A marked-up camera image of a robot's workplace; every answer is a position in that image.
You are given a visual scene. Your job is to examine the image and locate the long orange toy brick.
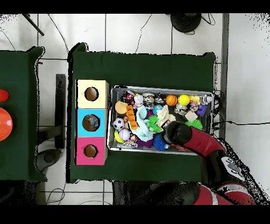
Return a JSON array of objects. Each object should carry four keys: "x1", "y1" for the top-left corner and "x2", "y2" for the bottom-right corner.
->
[{"x1": 126, "y1": 105, "x2": 139, "y2": 131}]

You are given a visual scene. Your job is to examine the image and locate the pale blue waffle cloth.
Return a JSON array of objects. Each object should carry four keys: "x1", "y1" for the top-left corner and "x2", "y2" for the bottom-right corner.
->
[{"x1": 134, "y1": 105, "x2": 155, "y2": 142}]

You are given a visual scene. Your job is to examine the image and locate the cream yellow knitted cloth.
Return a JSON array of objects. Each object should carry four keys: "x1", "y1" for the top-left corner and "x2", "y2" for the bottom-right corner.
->
[{"x1": 157, "y1": 105, "x2": 176, "y2": 129}]

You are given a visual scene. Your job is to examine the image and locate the shallow clear mesh bin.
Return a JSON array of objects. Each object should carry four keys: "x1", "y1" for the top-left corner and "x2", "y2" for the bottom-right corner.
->
[{"x1": 109, "y1": 86, "x2": 214, "y2": 156}]

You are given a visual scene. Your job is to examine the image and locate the wooden box with three holes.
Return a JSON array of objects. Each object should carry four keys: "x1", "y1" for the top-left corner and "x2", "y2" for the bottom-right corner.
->
[{"x1": 75, "y1": 79, "x2": 110, "y2": 165}]

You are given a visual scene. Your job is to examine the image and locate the small soccer ball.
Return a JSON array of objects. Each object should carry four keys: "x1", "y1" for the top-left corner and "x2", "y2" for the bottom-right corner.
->
[{"x1": 112, "y1": 117, "x2": 126, "y2": 130}]

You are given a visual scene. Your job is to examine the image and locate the light green spiky ball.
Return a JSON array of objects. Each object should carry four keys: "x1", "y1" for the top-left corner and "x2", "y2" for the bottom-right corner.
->
[{"x1": 145, "y1": 115, "x2": 162, "y2": 134}]

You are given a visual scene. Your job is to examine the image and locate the small blue globe ball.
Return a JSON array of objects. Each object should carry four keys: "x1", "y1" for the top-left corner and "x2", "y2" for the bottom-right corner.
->
[{"x1": 152, "y1": 104, "x2": 164, "y2": 116}]

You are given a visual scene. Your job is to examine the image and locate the white baseball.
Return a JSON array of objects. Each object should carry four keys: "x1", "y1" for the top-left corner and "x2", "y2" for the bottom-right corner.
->
[{"x1": 118, "y1": 128, "x2": 131, "y2": 142}]

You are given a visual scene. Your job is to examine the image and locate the yellow toy banana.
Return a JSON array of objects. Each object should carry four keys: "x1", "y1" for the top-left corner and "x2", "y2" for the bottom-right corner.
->
[{"x1": 113, "y1": 129, "x2": 124, "y2": 144}]

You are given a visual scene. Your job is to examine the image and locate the purple spiky toy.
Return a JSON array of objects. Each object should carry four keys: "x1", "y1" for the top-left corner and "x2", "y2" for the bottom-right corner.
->
[{"x1": 136, "y1": 137, "x2": 155, "y2": 148}]

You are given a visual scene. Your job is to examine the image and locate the small orange basketball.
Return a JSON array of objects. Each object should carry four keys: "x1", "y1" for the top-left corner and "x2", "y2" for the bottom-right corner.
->
[{"x1": 165, "y1": 94, "x2": 178, "y2": 107}]

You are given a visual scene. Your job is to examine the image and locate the yellow smiley ball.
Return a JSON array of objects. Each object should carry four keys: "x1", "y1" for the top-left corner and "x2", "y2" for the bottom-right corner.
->
[{"x1": 178, "y1": 95, "x2": 191, "y2": 107}]

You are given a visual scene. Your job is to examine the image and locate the plain wooden cube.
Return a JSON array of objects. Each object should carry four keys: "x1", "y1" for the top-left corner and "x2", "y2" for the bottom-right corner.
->
[{"x1": 185, "y1": 110, "x2": 199, "y2": 123}]

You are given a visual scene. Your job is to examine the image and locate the black upright panel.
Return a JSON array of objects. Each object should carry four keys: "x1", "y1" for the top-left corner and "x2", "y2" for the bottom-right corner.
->
[{"x1": 55, "y1": 73, "x2": 67, "y2": 150}]

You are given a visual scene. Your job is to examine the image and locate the grey round floor base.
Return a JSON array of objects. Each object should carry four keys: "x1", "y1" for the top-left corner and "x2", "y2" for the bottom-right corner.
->
[{"x1": 35, "y1": 147, "x2": 62, "y2": 171}]

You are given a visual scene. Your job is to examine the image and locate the black round stand base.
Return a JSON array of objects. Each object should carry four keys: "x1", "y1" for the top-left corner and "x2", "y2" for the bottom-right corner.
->
[{"x1": 170, "y1": 13, "x2": 203, "y2": 34}]

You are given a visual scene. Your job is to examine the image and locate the dark green side table cloth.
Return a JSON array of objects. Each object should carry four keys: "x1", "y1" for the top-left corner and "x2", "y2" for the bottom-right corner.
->
[{"x1": 0, "y1": 46, "x2": 46, "y2": 183}]

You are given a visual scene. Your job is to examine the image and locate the orange disc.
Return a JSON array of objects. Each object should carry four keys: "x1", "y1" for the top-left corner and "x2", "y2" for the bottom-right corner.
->
[{"x1": 0, "y1": 107, "x2": 13, "y2": 142}]

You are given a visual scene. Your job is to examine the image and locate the small red object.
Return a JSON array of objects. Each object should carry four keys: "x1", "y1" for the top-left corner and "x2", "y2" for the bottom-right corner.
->
[{"x1": 0, "y1": 88, "x2": 9, "y2": 102}]

